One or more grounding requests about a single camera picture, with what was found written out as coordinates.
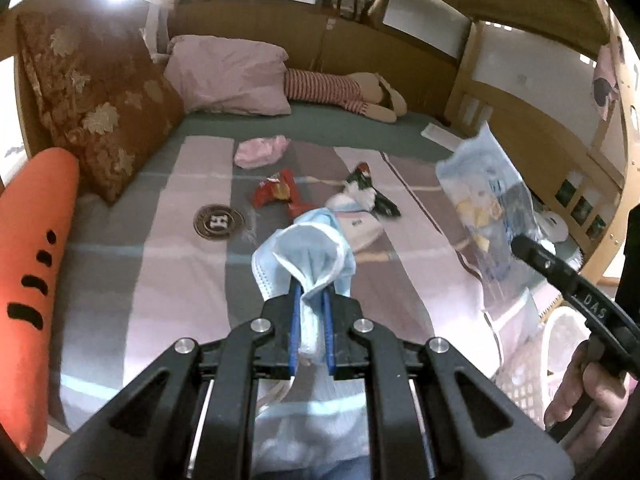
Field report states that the checked pink grey blanket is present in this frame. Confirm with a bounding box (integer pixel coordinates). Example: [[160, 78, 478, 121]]
[[50, 132, 541, 431]]

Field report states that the orange carrot pillow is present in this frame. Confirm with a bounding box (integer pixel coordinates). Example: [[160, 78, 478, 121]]
[[0, 147, 81, 456]]

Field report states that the clear plastic bag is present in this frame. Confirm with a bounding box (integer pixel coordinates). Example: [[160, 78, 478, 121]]
[[435, 121, 543, 311]]

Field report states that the white toy guitar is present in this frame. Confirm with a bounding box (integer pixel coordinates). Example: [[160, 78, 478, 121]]
[[537, 210, 568, 243]]

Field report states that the wooden bed frame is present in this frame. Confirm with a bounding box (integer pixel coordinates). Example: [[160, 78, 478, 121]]
[[0, 0, 640, 311]]

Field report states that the brown floral pillow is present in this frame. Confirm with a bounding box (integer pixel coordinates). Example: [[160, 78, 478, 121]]
[[15, 10, 186, 206]]

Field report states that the white flat board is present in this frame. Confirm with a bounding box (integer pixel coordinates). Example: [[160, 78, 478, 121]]
[[421, 122, 466, 148]]

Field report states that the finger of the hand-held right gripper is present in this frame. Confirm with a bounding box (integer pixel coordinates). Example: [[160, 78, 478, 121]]
[[510, 234, 581, 293]]

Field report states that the pink shower cap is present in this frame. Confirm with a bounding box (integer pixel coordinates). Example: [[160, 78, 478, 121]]
[[234, 135, 290, 170]]

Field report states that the white laundry basket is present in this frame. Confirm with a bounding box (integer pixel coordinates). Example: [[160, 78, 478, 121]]
[[492, 305, 601, 431]]

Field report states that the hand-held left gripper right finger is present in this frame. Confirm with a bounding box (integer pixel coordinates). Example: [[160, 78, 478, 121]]
[[322, 290, 576, 480]]

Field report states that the pink pillow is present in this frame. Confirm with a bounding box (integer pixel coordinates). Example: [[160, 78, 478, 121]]
[[164, 35, 292, 116]]

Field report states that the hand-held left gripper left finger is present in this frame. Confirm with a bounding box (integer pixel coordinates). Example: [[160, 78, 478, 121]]
[[47, 285, 303, 480]]

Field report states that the person's right hand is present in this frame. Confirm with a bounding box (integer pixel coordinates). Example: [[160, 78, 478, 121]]
[[544, 340, 635, 428]]

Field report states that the pink hanging cloth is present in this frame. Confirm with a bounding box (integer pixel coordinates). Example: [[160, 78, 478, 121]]
[[592, 42, 626, 121]]

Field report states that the red snack wrapper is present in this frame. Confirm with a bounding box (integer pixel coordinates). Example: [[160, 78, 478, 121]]
[[252, 169, 313, 218]]

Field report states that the striped plush doll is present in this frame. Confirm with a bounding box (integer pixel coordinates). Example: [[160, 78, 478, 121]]
[[284, 70, 408, 123]]

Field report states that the green bed sheet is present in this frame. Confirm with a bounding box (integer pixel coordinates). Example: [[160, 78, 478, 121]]
[[75, 105, 586, 281]]

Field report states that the blue face mask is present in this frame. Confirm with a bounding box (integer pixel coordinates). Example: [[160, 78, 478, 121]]
[[250, 208, 357, 367]]

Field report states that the grey rabbit plush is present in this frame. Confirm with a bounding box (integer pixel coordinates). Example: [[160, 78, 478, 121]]
[[145, 2, 173, 61]]

